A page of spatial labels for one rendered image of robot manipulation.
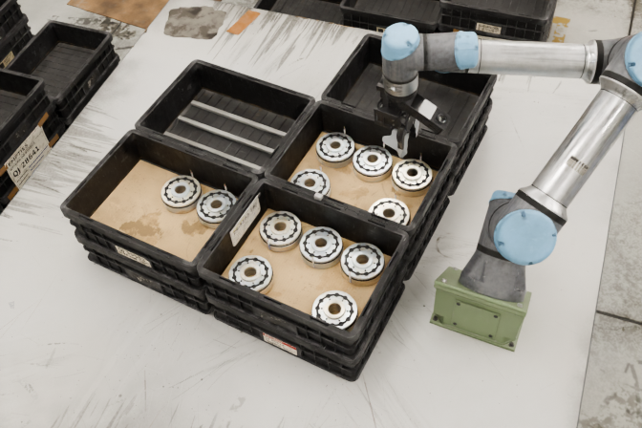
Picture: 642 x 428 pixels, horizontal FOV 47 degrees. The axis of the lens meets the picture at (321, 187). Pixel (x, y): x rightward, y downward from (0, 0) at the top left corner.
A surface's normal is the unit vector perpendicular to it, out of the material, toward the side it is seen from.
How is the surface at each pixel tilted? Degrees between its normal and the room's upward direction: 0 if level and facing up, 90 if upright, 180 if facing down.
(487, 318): 90
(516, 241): 52
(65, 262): 0
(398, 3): 0
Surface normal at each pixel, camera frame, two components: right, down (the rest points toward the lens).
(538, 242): -0.16, 0.22
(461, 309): -0.40, 0.73
